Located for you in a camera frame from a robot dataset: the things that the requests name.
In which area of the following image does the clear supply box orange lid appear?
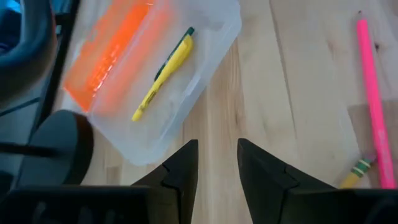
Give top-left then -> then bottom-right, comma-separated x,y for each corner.
62,0 -> 243,167

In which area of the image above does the yellow pencil pink eraser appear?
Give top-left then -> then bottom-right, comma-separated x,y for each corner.
339,152 -> 377,190

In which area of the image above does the green pencil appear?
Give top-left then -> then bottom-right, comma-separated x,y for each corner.
154,26 -> 196,82

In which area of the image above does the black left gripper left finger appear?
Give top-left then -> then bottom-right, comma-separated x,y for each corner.
132,139 -> 199,224

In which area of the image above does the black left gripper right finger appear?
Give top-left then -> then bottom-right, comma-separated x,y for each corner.
237,138 -> 338,224

